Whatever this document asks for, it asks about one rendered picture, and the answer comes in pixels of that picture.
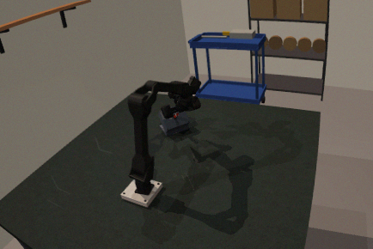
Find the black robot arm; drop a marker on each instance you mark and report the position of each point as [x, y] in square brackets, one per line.
[142, 166]

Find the grey sloped panel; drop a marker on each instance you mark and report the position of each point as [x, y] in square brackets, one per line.
[173, 125]

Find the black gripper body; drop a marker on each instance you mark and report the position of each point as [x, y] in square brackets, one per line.
[167, 111]

